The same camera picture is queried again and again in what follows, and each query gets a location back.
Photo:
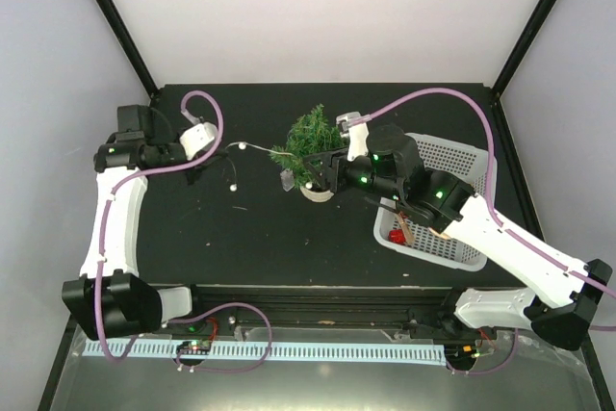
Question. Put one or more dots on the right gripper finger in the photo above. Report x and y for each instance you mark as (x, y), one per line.
(319, 160)
(321, 175)

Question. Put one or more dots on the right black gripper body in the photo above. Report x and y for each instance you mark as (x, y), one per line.
(341, 181)

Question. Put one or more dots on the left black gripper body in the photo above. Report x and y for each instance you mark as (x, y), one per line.
(191, 173)

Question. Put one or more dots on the clear battery box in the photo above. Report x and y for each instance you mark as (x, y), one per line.
(287, 180)

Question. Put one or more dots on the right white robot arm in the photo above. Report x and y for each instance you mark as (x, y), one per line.
(561, 294)

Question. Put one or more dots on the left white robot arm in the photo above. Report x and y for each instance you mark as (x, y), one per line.
(108, 297)

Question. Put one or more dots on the white tree pot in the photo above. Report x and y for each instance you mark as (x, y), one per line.
(314, 193)

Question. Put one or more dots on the small green christmas tree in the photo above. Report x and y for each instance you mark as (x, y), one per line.
(311, 133)

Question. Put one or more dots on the red gift box ornament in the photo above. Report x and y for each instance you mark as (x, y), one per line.
(397, 236)

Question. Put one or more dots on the left circuit board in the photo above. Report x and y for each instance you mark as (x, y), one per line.
(194, 347)

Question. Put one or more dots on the circuit board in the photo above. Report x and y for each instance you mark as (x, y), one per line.
(459, 352)
(194, 347)

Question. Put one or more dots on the right circuit board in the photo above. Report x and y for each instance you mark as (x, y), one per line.
(459, 352)

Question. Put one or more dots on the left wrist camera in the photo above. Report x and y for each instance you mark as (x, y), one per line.
(198, 139)

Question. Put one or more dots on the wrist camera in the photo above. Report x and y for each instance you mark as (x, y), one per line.
(354, 128)
(198, 139)

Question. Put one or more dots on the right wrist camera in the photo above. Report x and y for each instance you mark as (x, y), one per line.
(354, 128)

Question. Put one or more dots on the white slotted cable duct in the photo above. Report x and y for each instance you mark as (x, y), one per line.
(296, 352)

